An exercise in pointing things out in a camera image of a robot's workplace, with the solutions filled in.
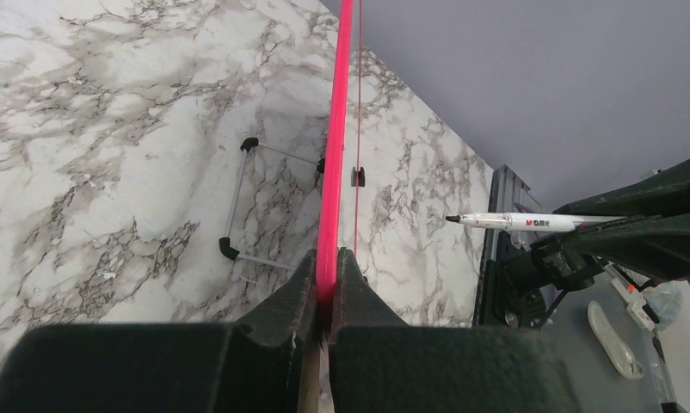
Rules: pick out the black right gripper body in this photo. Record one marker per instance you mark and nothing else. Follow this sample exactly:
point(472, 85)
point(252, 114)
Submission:
point(565, 270)

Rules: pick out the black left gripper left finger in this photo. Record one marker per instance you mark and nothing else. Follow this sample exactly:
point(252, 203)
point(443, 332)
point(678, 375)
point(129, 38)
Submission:
point(266, 361)

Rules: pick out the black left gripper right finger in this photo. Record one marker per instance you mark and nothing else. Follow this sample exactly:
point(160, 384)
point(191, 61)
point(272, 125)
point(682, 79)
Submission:
point(379, 363)

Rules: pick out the white whiteboard marker pen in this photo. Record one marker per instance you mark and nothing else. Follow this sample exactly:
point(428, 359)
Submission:
point(528, 221)

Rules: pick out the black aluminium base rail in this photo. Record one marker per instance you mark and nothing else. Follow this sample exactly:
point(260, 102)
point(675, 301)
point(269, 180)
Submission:
point(497, 303)

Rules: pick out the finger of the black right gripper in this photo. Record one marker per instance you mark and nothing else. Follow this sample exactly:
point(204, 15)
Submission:
point(666, 193)
point(657, 247)

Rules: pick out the pink framed whiteboard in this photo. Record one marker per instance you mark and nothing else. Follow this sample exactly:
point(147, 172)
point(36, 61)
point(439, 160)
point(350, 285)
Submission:
point(327, 237)

